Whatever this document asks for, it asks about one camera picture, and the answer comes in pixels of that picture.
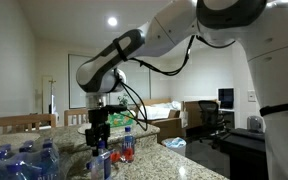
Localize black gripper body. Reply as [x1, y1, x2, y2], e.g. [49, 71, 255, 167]
[87, 107, 110, 132]

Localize clear bottle with blue cap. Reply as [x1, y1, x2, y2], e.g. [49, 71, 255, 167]
[86, 140, 113, 180]

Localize water bottle with red label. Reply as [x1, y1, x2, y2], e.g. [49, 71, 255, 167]
[121, 126, 136, 164]

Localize small red object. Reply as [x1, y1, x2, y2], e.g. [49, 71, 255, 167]
[110, 150, 122, 163]

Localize green floral tissue box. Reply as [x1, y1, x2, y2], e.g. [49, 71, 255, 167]
[107, 111, 136, 128]

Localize wooden chair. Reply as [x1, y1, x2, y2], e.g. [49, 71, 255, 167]
[0, 113, 58, 136]
[63, 108, 90, 127]

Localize green houseplant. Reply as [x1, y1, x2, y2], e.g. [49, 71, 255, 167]
[117, 93, 131, 108]

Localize trash bin with white bag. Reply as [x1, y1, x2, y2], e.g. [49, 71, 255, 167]
[160, 136, 188, 158]

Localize shrink-wrapped pack of water bottles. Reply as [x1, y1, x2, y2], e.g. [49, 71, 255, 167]
[0, 138, 62, 180]

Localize wooden chair back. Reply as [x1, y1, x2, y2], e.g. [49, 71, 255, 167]
[0, 113, 58, 136]

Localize brown wooden furniture panel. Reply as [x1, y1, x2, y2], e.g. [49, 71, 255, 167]
[183, 100, 219, 130]

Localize round ceiling light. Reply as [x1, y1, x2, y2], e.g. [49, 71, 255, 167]
[106, 16, 119, 28]

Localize black office chair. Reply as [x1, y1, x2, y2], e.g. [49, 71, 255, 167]
[187, 99, 230, 150]

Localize computer monitor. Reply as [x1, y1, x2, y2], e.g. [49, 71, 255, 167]
[217, 87, 235, 111]

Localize black table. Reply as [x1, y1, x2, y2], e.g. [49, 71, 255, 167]
[219, 127, 270, 180]

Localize small grey appliance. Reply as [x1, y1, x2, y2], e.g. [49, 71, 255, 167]
[246, 115, 265, 133]

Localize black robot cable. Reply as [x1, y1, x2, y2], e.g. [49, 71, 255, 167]
[113, 34, 237, 132]

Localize white wall switch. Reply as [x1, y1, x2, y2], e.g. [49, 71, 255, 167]
[247, 89, 258, 103]

